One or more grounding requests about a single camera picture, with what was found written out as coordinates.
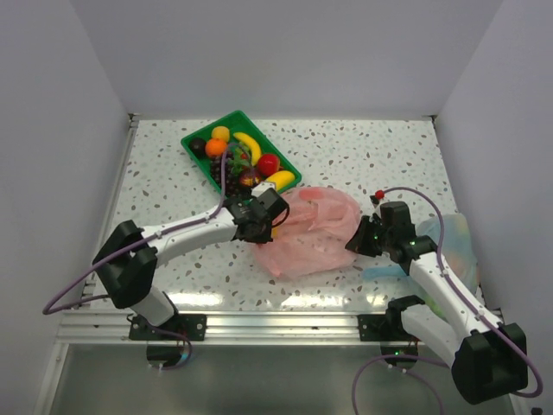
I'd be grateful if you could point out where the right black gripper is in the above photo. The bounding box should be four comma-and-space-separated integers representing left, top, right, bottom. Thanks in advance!
345, 215, 393, 258

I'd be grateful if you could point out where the dark purple grape bunch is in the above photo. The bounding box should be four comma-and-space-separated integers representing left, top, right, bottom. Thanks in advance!
210, 151, 243, 197

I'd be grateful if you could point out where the dark red strawberry fruit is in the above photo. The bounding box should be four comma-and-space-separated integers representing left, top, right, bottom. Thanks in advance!
238, 168, 264, 188

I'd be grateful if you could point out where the yellow mango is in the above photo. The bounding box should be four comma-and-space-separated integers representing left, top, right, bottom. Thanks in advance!
265, 170, 296, 193

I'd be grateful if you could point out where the red apple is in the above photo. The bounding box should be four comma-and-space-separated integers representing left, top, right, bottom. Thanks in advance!
256, 153, 281, 177

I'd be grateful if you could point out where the green grape bunch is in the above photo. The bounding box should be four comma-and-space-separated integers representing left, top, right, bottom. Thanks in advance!
227, 144, 252, 175

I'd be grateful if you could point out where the pink plastic bag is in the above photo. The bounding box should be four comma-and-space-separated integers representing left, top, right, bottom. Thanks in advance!
252, 187, 361, 278

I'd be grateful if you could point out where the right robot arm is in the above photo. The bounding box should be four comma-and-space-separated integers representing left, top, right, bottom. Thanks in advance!
346, 200, 528, 405

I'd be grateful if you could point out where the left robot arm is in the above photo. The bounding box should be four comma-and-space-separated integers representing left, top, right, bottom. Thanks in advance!
92, 188, 289, 340

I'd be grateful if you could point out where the blue plastic bag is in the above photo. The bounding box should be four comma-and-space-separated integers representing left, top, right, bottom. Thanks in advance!
361, 212, 480, 321

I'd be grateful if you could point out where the small yellow orange fruit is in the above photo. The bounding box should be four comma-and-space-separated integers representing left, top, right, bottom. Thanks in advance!
211, 125, 230, 142

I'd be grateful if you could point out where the yellow banana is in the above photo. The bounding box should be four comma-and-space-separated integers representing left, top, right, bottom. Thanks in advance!
232, 132, 263, 166

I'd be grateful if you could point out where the dark purple plum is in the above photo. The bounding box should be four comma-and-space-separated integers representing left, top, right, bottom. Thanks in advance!
188, 137, 207, 158

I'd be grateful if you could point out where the green plastic tray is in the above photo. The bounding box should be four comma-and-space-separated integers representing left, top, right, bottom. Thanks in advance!
181, 111, 302, 199

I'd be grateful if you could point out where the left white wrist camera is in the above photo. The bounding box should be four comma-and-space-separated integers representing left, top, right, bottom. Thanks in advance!
251, 181, 276, 198

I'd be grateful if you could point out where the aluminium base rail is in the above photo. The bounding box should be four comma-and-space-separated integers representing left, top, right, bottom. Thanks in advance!
55, 309, 360, 346

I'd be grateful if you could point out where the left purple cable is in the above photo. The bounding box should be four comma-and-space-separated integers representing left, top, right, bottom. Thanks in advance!
41, 146, 243, 373

